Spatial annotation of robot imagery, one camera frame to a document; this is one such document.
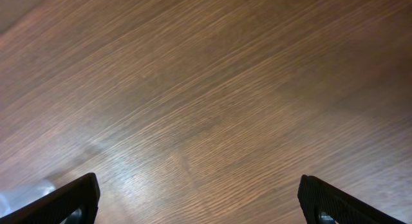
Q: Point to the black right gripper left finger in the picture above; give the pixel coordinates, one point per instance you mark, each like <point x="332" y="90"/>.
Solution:
<point x="75" y="202"/>

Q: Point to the clear plastic container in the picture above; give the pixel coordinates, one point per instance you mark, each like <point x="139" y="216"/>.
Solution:
<point x="22" y="195"/>

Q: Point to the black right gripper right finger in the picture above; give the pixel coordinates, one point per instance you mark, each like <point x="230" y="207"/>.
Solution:
<point x="323" y="203"/>

